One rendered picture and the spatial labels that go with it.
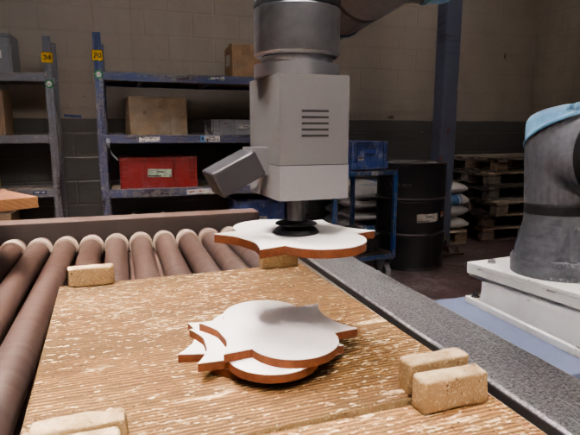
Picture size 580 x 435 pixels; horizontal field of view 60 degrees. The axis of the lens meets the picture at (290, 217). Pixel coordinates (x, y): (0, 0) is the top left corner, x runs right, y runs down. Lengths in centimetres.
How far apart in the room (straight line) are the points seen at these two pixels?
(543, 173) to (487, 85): 586
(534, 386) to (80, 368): 41
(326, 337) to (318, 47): 25
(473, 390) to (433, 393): 4
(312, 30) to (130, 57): 478
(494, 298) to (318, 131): 48
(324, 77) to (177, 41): 483
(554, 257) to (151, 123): 406
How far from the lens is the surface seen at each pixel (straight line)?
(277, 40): 43
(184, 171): 453
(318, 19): 44
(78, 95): 517
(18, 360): 59
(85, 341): 56
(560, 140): 75
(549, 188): 76
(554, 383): 54
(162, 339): 54
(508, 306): 80
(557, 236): 76
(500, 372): 54
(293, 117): 42
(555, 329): 74
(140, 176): 450
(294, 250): 41
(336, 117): 43
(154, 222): 118
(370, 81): 578
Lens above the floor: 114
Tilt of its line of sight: 10 degrees down
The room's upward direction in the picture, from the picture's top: straight up
